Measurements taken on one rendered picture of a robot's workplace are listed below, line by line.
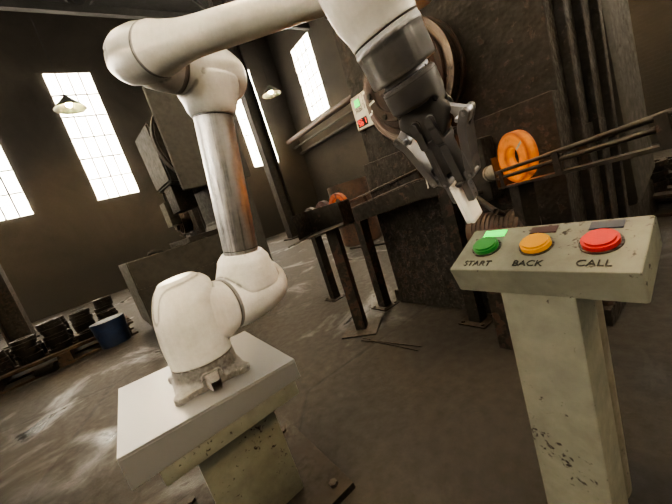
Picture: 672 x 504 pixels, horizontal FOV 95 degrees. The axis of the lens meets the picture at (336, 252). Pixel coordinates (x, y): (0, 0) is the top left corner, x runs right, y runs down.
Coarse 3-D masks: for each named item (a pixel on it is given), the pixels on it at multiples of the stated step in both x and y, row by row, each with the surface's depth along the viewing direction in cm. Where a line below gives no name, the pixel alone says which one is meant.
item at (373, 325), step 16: (320, 208) 175; (336, 208) 172; (304, 224) 171; (320, 224) 177; (336, 224) 174; (336, 240) 163; (336, 256) 165; (352, 288) 168; (352, 304) 170; (368, 320) 181; (352, 336) 168
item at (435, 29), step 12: (432, 24) 113; (444, 36) 112; (444, 48) 113; (456, 48) 115; (444, 60) 114; (456, 60) 115; (456, 72) 116; (456, 84) 118; (456, 96) 122; (372, 120) 150; (384, 132) 147
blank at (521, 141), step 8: (504, 136) 95; (512, 136) 91; (520, 136) 89; (528, 136) 88; (504, 144) 96; (512, 144) 92; (520, 144) 89; (528, 144) 87; (504, 152) 97; (512, 152) 97; (520, 152) 90; (528, 152) 87; (536, 152) 87; (504, 160) 99; (512, 160) 98; (520, 160) 91; (520, 168) 92; (512, 176) 97; (520, 176) 93; (528, 176) 92
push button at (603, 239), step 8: (592, 232) 40; (600, 232) 39; (608, 232) 39; (616, 232) 38; (584, 240) 40; (592, 240) 39; (600, 240) 38; (608, 240) 38; (616, 240) 38; (584, 248) 40; (592, 248) 39; (600, 248) 38; (608, 248) 38
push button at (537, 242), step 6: (534, 234) 46; (540, 234) 45; (546, 234) 45; (522, 240) 47; (528, 240) 46; (534, 240) 45; (540, 240) 44; (546, 240) 44; (522, 246) 46; (528, 246) 45; (534, 246) 44; (540, 246) 44; (546, 246) 44; (528, 252) 45; (534, 252) 44
